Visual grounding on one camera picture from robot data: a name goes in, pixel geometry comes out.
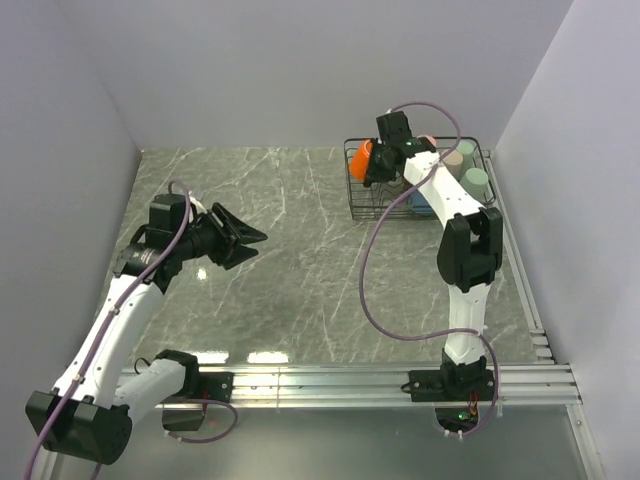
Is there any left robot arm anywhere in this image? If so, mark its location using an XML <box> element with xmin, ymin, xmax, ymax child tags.
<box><xmin>25</xmin><ymin>193</ymin><xmax>268</xmax><ymax>465</ymax></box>

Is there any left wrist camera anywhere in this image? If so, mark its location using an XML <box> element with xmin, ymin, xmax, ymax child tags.
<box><xmin>189</xmin><ymin>196</ymin><xmax>207</xmax><ymax>222</ymax></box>

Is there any beige plastic cup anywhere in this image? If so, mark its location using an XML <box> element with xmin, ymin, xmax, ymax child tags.
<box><xmin>442</xmin><ymin>150</ymin><xmax>464</xmax><ymax>181</ymax></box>

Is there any aluminium mounting rail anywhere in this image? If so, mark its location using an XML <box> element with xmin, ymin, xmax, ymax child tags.
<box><xmin>54</xmin><ymin>362</ymin><xmax>584</xmax><ymax>411</ymax></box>

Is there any orange glass mug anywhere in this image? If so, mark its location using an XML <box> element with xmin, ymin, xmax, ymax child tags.
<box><xmin>349</xmin><ymin>139</ymin><xmax>373</xmax><ymax>183</ymax></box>

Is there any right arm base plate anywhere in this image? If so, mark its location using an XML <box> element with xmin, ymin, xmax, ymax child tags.
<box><xmin>407</xmin><ymin>368</ymin><xmax>500</xmax><ymax>434</ymax></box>

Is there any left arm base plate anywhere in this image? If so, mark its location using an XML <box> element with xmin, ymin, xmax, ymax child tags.
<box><xmin>161</xmin><ymin>371</ymin><xmax>239</xmax><ymax>443</ymax></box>

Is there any salmon pink plastic cup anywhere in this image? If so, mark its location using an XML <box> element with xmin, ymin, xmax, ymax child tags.
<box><xmin>416</xmin><ymin>135</ymin><xmax>437</xmax><ymax>153</ymax></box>

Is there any tall green plastic cup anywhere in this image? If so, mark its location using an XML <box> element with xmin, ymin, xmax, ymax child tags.
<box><xmin>460</xmin><ymin>167</ymin><xmax>489</xmax><ymax>203</ymax></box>

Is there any blue plastic cup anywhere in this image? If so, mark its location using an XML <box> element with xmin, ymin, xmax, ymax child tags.
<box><xmin>407</xmin><ymin>191</ymin><xmax>433</xmax><ymax>216</ymax></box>

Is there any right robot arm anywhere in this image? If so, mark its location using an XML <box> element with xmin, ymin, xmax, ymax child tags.
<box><xmin>363</xmin><ymin>110</ymin><xmax>503</xmax><ymax>402</ymax></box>

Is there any black wire dish rack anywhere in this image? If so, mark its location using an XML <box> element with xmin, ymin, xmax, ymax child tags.
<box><xmin>343</xmin><ymin>136</ymin><xmax>496</xmax><ymax>220</ymax></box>

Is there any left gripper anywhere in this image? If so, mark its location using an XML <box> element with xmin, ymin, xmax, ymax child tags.
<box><xmin>175</xmin><ymin>202</ymin><xmax>267</xmax><ymax>270</ymax></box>

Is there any small light green cup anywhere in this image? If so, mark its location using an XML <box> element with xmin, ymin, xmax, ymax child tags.
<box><xmin>456</xmin><ymin>140</ymin><xmax>476</xmax><ymax>172</ymax></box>

